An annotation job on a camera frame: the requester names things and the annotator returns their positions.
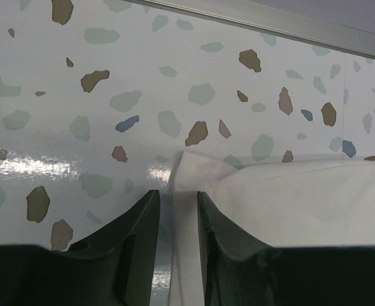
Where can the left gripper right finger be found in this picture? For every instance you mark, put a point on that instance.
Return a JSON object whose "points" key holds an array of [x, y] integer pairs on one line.
{"points": [[239, 269]]}

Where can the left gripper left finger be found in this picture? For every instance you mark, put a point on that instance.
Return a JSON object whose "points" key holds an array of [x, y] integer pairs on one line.
{"points": [[112, 266]]}

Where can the white printed t-shirt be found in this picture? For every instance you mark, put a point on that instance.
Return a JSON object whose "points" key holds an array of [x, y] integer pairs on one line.
{"points": [[328, 202]]}

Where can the aluminium table frame rail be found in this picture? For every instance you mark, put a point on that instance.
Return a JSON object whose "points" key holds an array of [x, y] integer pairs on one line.
{"points": [[272, 20]]}

